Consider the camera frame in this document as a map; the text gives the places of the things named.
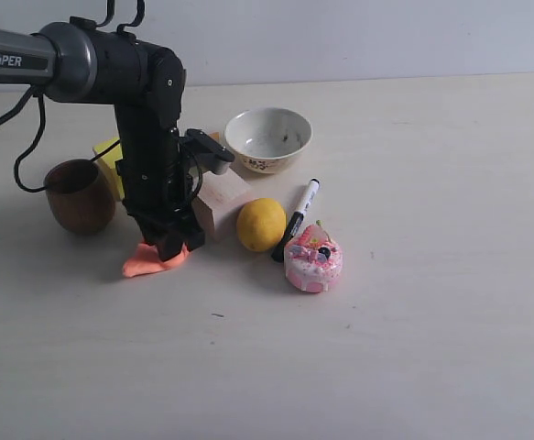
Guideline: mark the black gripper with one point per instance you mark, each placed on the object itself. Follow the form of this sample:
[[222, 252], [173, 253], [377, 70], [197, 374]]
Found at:
[[162, 206]]

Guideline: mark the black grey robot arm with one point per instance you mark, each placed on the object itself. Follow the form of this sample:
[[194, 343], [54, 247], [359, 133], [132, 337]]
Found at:
[[75, 62]]

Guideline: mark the light wooden cube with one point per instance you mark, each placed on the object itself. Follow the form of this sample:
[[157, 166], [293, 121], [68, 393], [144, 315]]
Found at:
[[219, 202]]

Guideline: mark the brown wooden cup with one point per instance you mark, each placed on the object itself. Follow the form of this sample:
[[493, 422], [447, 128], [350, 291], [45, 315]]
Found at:
[[79, 197]]

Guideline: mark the yellow foam cube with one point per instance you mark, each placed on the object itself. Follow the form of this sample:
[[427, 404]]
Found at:
[[107, 165]]

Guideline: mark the yellow lemon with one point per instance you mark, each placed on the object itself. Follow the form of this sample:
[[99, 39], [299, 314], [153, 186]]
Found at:
[[261, 224]]

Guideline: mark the black white marker pen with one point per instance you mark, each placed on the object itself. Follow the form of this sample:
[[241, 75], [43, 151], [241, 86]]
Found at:
[[296, 219]]

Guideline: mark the white ceramic bowl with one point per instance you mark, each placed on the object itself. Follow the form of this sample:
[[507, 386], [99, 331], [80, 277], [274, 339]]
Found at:
[[268, 140]]

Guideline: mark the pink toy cake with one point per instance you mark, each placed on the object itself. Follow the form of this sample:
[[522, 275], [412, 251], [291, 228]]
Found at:
[[313, 260]]

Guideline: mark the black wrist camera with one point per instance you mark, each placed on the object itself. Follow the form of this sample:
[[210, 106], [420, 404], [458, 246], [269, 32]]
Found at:
[[205, 152]]

